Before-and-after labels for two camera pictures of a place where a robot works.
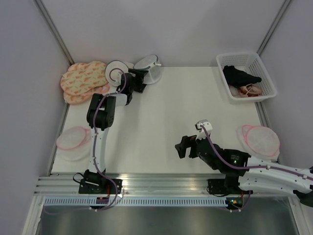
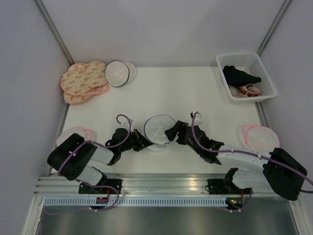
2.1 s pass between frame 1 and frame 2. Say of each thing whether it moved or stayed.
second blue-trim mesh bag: stayed
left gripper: moved
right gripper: moved
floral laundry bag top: stayed
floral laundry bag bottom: stayed
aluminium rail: stayed
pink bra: stayed
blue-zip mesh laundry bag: moved
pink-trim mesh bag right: stayed
